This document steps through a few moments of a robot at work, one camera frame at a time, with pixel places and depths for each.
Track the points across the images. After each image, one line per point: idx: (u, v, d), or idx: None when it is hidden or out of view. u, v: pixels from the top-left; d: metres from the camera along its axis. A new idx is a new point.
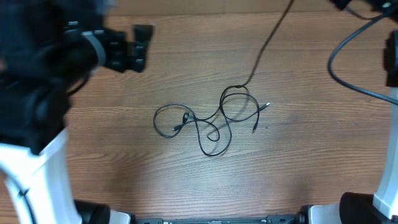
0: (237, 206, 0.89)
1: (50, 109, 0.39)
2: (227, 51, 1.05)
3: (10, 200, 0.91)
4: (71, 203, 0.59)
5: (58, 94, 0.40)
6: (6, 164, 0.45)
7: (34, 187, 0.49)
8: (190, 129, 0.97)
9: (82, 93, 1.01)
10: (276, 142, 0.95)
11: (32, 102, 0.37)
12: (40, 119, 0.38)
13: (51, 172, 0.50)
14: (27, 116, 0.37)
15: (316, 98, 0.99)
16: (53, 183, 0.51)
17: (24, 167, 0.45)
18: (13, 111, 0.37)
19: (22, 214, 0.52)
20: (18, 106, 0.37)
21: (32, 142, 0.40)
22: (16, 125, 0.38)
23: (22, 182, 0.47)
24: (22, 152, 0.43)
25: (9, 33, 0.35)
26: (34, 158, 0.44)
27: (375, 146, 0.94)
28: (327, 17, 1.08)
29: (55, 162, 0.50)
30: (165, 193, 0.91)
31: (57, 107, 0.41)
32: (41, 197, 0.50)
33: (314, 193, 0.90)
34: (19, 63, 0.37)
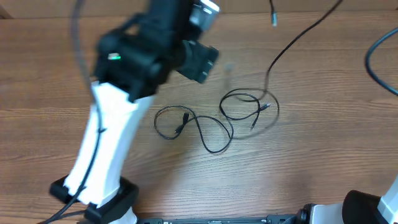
0: (237, 206, 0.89)
1: (161, 72, 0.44)
2: (227, 51, 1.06)
3: (9, 200, 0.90)
4: (120, 173, 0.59)
5: (171, 65, 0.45)
6: (103, 94, 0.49)
7: (110, 132, 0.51)
8: (191, 129, 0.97)
9: (82, 92, 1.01)
10: (276, 142, 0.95)
11: (152, 59, 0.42)
12: (151, 76, 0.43)
13: (129, 129, 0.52)
14: (143, 69, 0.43)
15: (316, 98, 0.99)
16: (124, 141, 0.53)
17: (117, 105, 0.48)
18: (134, 63, 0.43)
19: (87, 153, 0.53)
20: (138, 59, 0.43)
21: (135, 90, 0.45)
22: (131, 75, 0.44)
23: (105, 121, 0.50)
24: (125, 94, 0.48)
25: (163, 8, 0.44)
26: (129, 102, 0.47)
27: (375, 146, 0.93)
28: (326, 18, 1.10)
29: (132, 124, 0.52)
30: (164, 193, 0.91)
31: (166, 74, 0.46)
32: (110, 144, 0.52)
33: (315, 193, 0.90)
34: (153, 33, 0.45)
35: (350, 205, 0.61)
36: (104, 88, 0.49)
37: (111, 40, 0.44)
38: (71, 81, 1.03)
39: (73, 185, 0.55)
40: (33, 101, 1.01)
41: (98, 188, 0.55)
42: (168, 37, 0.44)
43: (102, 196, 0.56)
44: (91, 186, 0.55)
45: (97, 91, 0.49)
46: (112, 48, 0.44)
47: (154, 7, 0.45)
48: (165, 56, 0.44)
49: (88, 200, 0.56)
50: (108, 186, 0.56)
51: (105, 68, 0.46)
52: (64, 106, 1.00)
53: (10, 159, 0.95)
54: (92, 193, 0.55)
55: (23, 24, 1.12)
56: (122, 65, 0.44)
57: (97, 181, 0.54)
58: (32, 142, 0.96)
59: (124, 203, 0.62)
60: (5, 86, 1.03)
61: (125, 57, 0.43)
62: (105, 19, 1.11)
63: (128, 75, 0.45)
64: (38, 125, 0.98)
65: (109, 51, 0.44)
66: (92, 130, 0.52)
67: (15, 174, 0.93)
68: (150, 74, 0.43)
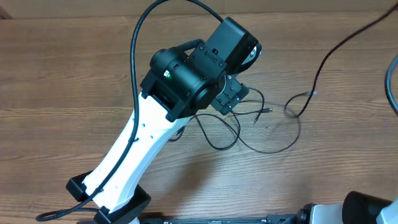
0: (237, 206, 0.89)
1: (205, 98, 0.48)
2: None
3: (10, 200, 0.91)
4: (137, 185, 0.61)
5: (214, 93, 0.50)
6: (144, 105, 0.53)
7: (142, 144, 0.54)
8: (191, 129, 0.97)
9: (82, 93, 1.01)
10: (276, 142, 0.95)
11: (201, 85, 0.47)
12: (195, 100, 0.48)
13: (157, 145, 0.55)
14: (190, 93, 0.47)
15: (316, 98, 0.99)
16: (150, 155, 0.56)
17: (153, 119, 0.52)
18: (184, 84, 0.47)
19: (115, 158, 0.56)
20: (189, 83, 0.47)
21: (177, 109, 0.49)
22: (176, 94, 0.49)
23: (140, 130, 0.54)
24: (164, 111, 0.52)
25: (225, 41, 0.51)
26: (166, 118, 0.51)
27: (375, 146, 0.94)
28: (326, 18, 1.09)
29: (161, 141, 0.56)
30: (165, 193, 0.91)
31: (208, 101, 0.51)
32: (138, 154, 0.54)
33: (314, 193, 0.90)
34: (208, 60, 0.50)
35: (350, 205, 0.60)
36: (147, 99, 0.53)
37: (168, 58, 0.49)
38: (71, 81, 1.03)
39: (92, 185, 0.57)
40: (33, 101, 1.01)
41: (114, 195, 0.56)
42: (222, 67, 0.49)
43: (116, 203, 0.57)
44: (108, 190, 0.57)
45: (140, 101, 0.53)
46: (168, 66, 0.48)
47: (216, 38, 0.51)
48: (213, 85, 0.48)
49: (102, 204, 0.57)
50: (124, 195, 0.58)
51: (153, 81, 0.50)
52: (64, 106, 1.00)
53: (10, 159, 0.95)
54: (107, 198, 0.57)
55: (22, 24, 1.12)
56: (171, 83, 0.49)
57: (116, 188, 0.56)
58: (32, 142, 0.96)
59: (134, 212, 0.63)
60: (5, 86, 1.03)
61: (176, 78, 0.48)
62: (104, 19, 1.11)
63: (173, 94, 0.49)
64: (38, 125, 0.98)
65: (164, 68, 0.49)
66: (126, 137, 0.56)
67: (15, 174, 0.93)
68: (195, 99, 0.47)
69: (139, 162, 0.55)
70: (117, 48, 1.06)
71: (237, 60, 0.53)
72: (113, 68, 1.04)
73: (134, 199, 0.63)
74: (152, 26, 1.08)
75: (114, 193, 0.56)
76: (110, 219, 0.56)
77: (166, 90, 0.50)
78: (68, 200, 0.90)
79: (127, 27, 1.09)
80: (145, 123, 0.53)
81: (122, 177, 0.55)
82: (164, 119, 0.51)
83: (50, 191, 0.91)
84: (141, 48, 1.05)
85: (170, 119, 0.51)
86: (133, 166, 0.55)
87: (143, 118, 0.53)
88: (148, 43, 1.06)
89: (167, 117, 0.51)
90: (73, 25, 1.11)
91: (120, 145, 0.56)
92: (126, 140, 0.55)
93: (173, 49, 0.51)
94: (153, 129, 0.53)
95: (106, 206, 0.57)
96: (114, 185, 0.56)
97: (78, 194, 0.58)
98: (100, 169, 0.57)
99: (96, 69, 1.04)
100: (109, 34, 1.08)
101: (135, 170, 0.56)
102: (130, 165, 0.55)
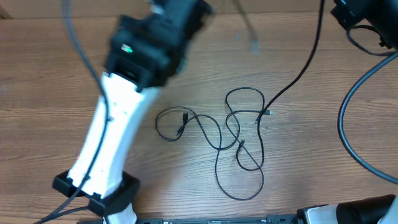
0: (237, 206, 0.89)
1: (169, 66, 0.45)
2: (227, 52, 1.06)
3: (9, 200, 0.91)
4: (123, 165, 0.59)
5: (176, 61, 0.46)
6: (112, 84, 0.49)
7: (117, 123, 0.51)
8: (191, 129, 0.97)
9: (82, 92, 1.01)
10: (276, 142, 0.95)
11: (161, 53, 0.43)
12: (160, 70, 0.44)
13: (135, 119, 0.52)
14: (153, 63, 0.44)
15: (316, 98, 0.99)
16: (129, 132, 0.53)
17: (124, 96, 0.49)
18: (144, 55, 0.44)
19: (92, 144, 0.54)
20: (150, 53, 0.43)
21: (144, 81, 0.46)
22: (140, 66, 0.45)
23: (112, 110, 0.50)
24: (134, 85, 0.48)
25: (178, 8, 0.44)
26: (138, 93, 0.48)
27: (375, 145, 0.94)
28: (326, 18, 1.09)
29: (138, 116, 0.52)
30: (165, 193, 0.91)
31: (173, 71, 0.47)
32: (116, 134, 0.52)
33: (314, 193, 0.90)
34: (163, 30, 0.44)
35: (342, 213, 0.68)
36: (113, 78, 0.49)
37: (123, 33, 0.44)
38: (71, 81, 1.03)
39: (78, 177, 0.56)
40: (33, 101, 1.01)
41: (102, 179, 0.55)
42: (177, 35, 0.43)
43: (106, 188, 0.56)
44: (94, 177, 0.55)
45: (106, 81, 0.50)
46: (125, 41, 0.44)
47: (169, 7, 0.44)
48: (174, 51, 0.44)
49: (92, 191, 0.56)
50: (112, 177, 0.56)
51: (115, 58, 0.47)
52: (64, 106, 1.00)
53: (10, 159, 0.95)
54: (96, 184, 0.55)
55: (22, 24, 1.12)
56: (132, 58, 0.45)
57: (102, 171, 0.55)
58: (32, 142, 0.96)
59: (125, 195, 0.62)
60: (5, 86, 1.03)
61: (136, 50, 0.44)
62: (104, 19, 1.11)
63: (137, 70, 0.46)
64: (37, 125, 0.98)
65: (120, 42, 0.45)
66: (99, 120, 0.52)
67: (15, 174, 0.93)
68: (159, 69, 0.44)
69: (117, 140, 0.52)
70: None
71: (192, 30, 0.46)
72: None
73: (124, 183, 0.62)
74: None
75: (102, 178, 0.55)
76: (104, 204, 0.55)
77: (129, 67, 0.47)
78: (68, 200, 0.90)
79: None
80: (117, 101, 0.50)
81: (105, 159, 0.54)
82: (136, 92, 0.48)
83: (50, 191, 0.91)
84: None
85: (140, 91, 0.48)
86: (112, 147, 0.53)
87: (114, 97, 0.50)
88: None
89: (137, 91, 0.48)
90: (73, 26, 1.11)
91: (94, 130, 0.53)
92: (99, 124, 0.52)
93: (128, 22, 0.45)
94: (126, 105, 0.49)
95: (97, 193, 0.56)
96: (99, 169, 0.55)
97: (66, 190, 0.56)
98: (82, 159, 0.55)
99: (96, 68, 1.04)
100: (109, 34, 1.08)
101: (116, 150, 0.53)
102: (110, 147, 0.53)
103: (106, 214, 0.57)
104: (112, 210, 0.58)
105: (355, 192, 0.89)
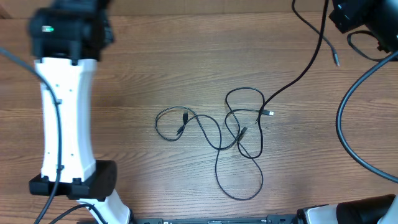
0: (237, 206, 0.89)
1: (93, 33, 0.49)
2: (227, 51, 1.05)
3: (9, 200, 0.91)
4: (90, 147, 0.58)
5: (99, 30, 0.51)
6: (48, 69, 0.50)
7: (66, 102, 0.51)
8: (191, 129, 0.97)
9: None
10: (276, 142, 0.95)
11: (80, 23, 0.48)
12: (85, 38, 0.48)
13: (83, 94, 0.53)
14: (77, 33, 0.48)
15: (317, 98, 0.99)
16: (81, 107, 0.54)
17: (64, 74, 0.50)
18: (66, 29, 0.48)
19: (50, 133, 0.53)
20: (71, 25, 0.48)
21: (76, 51, 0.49)
22: (66, 42, 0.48)
23: (56, 93, 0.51)
24: (65, 60, 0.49)
25: None
26: (75, 65, 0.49)
27: (375, 146, 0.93)
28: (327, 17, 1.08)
29: (85, 89, 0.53)
30: (165, 193, 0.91)
31: (100, 38, 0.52)
32: (69, 113, 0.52)
33: (315, 193, 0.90)
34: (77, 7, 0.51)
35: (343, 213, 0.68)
36: (45, 63, 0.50)
37: (40, 20, 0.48)
38: None
39: (51, 171, 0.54)
40: (33, 101, 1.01)
41: (75, 162, 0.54)
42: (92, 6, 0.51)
43: (83, 170, 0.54)
44: (67, 164, 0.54)
45: (40, 68, 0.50)
46: (43, 22, 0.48)
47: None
48: (92, 17, 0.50)
49: (71, 179, 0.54)
50: (85, 158, 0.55)
51: (41, 45, 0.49)
52: None
53: (10, 159, 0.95)
54: (71, 170, 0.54)
55: (22, 25, 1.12)
56: (57, 37, 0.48)
57: (72, 155, 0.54)
58: (32, 142, 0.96)
59: (106, 178, 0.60)
60: (5, 86, 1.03)
61: (57, 28, 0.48)
62: None
63: (66, 48, 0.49)
64: (37, 125, 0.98)
65: (40, 28, 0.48)
66: (48, 107, 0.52)
67: (15, 174, 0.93)
68: (84, 38, 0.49)
69: (73, 117, 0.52)
70: (116, 47, 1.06)
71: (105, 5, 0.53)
72: (113, 68, 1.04)
73: (99, 168, 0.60)
74: (152, 27, 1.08)
75: (73, 162, 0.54)
76: (87, 186, 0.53)
77: (57, 49, 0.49)
78: (68, 200, 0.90)
79: (126, 27, 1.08)
80: (58, 82, 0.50)
81: (68, 142, 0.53)
82: (72, 66, 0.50)
83: None
84: (142, 48, 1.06)
85: (76, 63, 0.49)
86: (69, 126, 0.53)
87: (53, 79, 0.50)
88: (148, 43, 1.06)
89: (71, 63, 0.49)
90: None
91: (46, 119, 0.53)
92: (50, 111, 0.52)
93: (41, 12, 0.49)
94: (69, 81, 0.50)
95: (76, 178, 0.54)
96: (68, 154, 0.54)
97: (45, 187, 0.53)
98: (48, 153, 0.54)
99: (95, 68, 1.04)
100: None
101: (74, 129, 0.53)
102: (66, 128, 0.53)
103: (93, 196, 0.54)
104: (98, 191, 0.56)
105: (355, 192, 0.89)
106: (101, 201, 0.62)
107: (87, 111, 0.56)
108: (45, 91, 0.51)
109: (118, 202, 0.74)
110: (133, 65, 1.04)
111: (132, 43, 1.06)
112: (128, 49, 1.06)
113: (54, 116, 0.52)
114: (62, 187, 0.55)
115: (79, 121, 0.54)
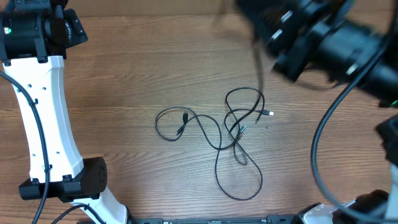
0: (237, 206, 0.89)
1: (53, 30, 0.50)
2: (227, 51, 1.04)
3: (10, 200, 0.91)
4: (74, 143, 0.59)
5: (58, 26, 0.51)
6: (17, 71, 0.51)
7: (41, 101, 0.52)
8: (191, 129, 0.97)
9: (82, 92, 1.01)
10: (276, 142, 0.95)
11: (39, 20, 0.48)
12: (47, 35, 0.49)
13: (58, 90, 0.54)
14: (37, 31, 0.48)
15: (318, 98, 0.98)
16: (59, 104, 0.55)
17: (35, 73, 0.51)
18: (27, 28, 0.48)
19: (33, 134, 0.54)
20: (31, 23, 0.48)
21: (40, 48, 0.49)
22: (28, 40, 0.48)
23: (30, 93, 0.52)
24: (33, 60, 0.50)
25: None
26: (43, 62, 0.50)
27: (375, 145, 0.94)
28: None
29: (60, 86, 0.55)
30: (164, 193, 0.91)
31: (63, 36, 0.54)
32: (48, 111, 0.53)
33: (314, 193, 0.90)
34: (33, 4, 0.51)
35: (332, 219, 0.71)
36: (15, 66, 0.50)
37: None
38: (70, 81, 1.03)
39: (40, 172, 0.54)
40: None
41: (62, 160, 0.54)
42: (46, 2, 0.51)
43: (71, 166, 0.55)
44: (55, 163, 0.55)
45: (9, 71, 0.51)
46: (3, 23, 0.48)
47: None
48: (50, 15, 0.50)
49: (60, 177, 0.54)
50: (71, 155, 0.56)
51: (4, 45, 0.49)
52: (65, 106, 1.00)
53: (10, 159, 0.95)
54: (60, 167, 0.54)
55: None
56: (18, 36, 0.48)
57: (58, 153, 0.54)
58: None
59: (96, 173, 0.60)
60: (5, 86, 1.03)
61: (17, 28, 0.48)
62: (104, 18, 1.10)
63: (30, 47, 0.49)
64: None
65: (0, 31, 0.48)
66: (23, 109, 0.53)
67: (15, 174, 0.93)
68: (46, 35, 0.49)
69: (52, 115, 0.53)
70: (116, 48, 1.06)
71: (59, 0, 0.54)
72: (113, 68, 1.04)
73: (87, 164, 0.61)
74: (152, 27, 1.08)
75: (60, 159, 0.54)
76: (78, 180, 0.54)
77: (22, 50, 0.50)
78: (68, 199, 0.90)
79: (126, 27, 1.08)
80: (30, 82, 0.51)
81: (51, 140, 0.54)
82: (40, 63, 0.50)
83: None
84: (142, 48, 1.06)
85: (45, 60, 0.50)
86: (48, 124, 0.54)
87: (25, 81, 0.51)
88: (148, 43, 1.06)
89: (40, 61, 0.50)
90: None
91: (25, 122, 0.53)
92: (27, 112, 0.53)
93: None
94: (41, 79, 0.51)
95: (66, 175, 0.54)
96: (54, 153, 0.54)
97: (36, 189, 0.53)
98: (33, 155, 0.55)
99: (95, 68, 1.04)
100: (109, 34, 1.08)
101: (55, 127, 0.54)
102: (47, 127, 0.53)
103: (86, 190, 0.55)
104: (90, 186, 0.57)
105: (354, 192, 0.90)
106: (96, 198, 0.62)
107: (65, 109, 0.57)
108: (19, 94, 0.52)
109: (112, 200, 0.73)
110: (133, 65, 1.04)
111: (132, 43, 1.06)
112: (128, 49, 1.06)
113: (32, 117, 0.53)
114: (55, 188, 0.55)
115: (60, 117, 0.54)
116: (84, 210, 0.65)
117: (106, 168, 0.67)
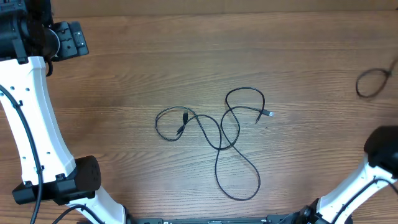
0: (237, 205, 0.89)
1: (32, 30, 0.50)
2: (227, 51, 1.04)
3: (10, 200, 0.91)
4: (64, 143, 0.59)
5: (35, 27, 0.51)
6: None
7: (25, 102, 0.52)
8: (191, 129, 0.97)
9: (82, 92, 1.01)
10: (276, 142, 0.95)
11: (15, 22, 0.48)
12: (25, 35, 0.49)
13: (42, 89, 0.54)
14: (14, 32, 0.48)
15: (317, 98, 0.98)
16: (45, 104, 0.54)
17: (16, 75, 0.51)
18: (3, 30, 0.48)
19: (21, 138, 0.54)
20: (7, 25, 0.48)
21: (19, 50, 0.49)
22: (7, 42, 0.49)
23: (13, 95, 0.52)
24: (14, 61, 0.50)
25: None
26: (24, 63, 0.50)
27: None
28: (328, 17, 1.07)
29: (44, 87, 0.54)
30: (165, 193, 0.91)
31: (52, 45, 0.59)
32: (33, 112, 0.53)
33: (315, 193, 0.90)
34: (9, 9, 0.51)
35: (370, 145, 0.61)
36: None
37: None
38: (71, 81, 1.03)
39: (33, 174, 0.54)
40: None
41: (53, 160, 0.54)
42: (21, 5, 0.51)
43: (63, 165, 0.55)
44: (45, 163, 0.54)
45: None
46: None
47: None
48: (26, 15, 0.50)
49: (53, 178, 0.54)
50: (63, 155, 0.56)
51: None
52: (65, 106, 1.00)
53: (10, 160, 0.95)
54: (51, 168, 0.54)
55: None
56: None
57: (48, 153, 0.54)
58: None
59: (89, 173, 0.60)
60: None
61: None
62: (104, 18, 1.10)
63: (9, 50, 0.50)
64: None
65: None
66: (9, 113, 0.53)
67: (15, 175, 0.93)
68: (24, 35, 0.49)
69: (38, 115, 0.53)
70: (116, 48, 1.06)
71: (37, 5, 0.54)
72: (113, 68, 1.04)
73: (81, 163, 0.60)
74: (152, 27, 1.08)
75: (50, 159, 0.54)
76: (71, 179, 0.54)
77: (2, 53, 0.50)
78: None
79: (126, 27, 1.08)
80: (13, 84, 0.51)
81: (39, 142, 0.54)
82: (21, 65, 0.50)
83: None
84: (141, 48, 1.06)
85: (25, 61, 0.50)
86: (35, 124, 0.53)
87: (8, 83, 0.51)
88: (148, 43, 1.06)
89: (20, 61, 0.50)
90: None
91: (12, 126, 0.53)
92: (13, 116, 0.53)
93: None
94: (23, 80, 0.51)
95: (59, 174, 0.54)
96: (44, 154, 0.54)
97: (30, 191, 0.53)
98: (23, 158, 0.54)
99: (95, 68, 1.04)
100: (109, 34, 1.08)
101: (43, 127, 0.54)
102: (34, 129, 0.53)
103: (81, 188, 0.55)
104: (85, 185, 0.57)
105: None
106: (91, 198, 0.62)
107: (51, 108, 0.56)
108: (2, 98, 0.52)
109: (109, 200, 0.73)
110: (133, 65, 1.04)
111: (132, 43, 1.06)
112: (128, 50, 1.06)
113: (18, 119, 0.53)
114: (49, 189, 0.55)
115: (47, 118, 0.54)
116: (82, 211, 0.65)
117: (99, 167, 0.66)
